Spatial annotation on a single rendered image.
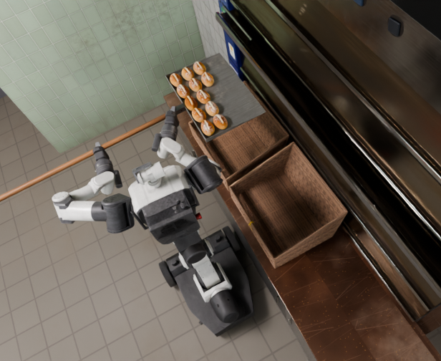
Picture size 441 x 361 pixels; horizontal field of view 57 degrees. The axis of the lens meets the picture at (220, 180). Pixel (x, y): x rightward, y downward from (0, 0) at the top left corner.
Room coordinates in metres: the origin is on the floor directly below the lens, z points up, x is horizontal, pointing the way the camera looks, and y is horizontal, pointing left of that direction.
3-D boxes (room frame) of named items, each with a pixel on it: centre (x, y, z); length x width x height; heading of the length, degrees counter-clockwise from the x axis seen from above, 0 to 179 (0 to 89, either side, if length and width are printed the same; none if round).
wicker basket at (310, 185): (1.02, -0.32, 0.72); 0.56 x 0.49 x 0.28; 12
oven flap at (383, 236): (1.10, -0.58, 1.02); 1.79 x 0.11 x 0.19; 12
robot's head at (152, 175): (0.99, 0.27, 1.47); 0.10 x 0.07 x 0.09; 99
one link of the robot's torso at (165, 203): (0.93, 0.27, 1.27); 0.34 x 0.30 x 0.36; 99
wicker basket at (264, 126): (1.61, -0.20, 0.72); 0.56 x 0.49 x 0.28; 13
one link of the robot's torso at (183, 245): (0.89, 0.26, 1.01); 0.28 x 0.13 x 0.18; 13
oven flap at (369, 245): (1.10, -0.58, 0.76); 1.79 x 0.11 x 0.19; 12
